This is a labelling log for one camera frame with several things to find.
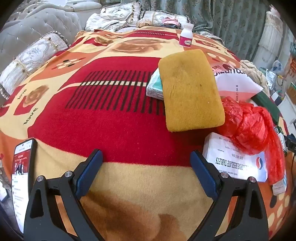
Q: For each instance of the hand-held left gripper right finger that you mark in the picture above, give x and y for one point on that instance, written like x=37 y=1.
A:
x=204 y=173

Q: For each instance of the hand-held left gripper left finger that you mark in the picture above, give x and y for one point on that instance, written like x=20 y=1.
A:
x=89 y=171

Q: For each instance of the yellow sponge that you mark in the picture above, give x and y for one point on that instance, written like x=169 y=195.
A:
x=189 y=92

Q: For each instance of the beige knotted cloth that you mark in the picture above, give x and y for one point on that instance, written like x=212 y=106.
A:
x=253 y=69

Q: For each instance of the red plastic bag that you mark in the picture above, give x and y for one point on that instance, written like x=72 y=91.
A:
x=247 y=129

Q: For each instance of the black smartphone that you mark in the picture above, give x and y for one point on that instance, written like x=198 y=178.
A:
x=22 y=176

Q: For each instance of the small white medicine box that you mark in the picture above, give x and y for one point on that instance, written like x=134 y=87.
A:
x=279 y=185

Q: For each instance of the white and pink snack bag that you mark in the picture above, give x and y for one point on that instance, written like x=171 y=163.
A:
x=233 y=85

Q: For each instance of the dark green box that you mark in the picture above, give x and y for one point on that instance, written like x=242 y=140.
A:
x=266 y=102

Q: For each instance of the teal tissue pack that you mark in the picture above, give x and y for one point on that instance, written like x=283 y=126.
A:
x=155 y=88

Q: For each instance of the striped bolster pillow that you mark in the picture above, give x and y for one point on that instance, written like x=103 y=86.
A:
x=30 y=62

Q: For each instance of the white pill bottle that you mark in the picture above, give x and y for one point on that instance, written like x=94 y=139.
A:
x=186 y=37

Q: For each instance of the folded white cloth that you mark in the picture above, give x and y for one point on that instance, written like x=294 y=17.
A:
x=104 y=23

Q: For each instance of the white lace curtain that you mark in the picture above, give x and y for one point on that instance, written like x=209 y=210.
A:
x=270 y=34

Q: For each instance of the pink cloth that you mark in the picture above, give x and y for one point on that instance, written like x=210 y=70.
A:
x=171 y=21

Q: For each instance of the embroidered cushion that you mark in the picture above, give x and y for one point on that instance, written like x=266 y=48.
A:
x=120 y=12
x=152 y=18

